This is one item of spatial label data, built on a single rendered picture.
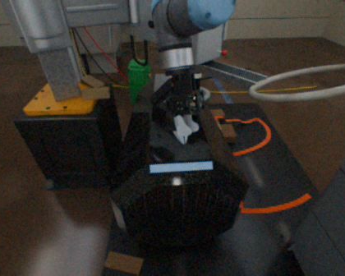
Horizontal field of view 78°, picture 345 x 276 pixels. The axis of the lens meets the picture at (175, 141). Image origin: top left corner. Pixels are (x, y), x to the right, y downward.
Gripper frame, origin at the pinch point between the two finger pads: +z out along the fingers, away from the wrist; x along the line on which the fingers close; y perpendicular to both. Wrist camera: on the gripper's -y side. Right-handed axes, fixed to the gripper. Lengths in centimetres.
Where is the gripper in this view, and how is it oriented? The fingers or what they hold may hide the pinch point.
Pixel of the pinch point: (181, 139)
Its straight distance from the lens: 64.7
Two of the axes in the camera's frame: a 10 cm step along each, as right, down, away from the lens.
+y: 7.6, 1.0, -6.4
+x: 6.3, -3.3, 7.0
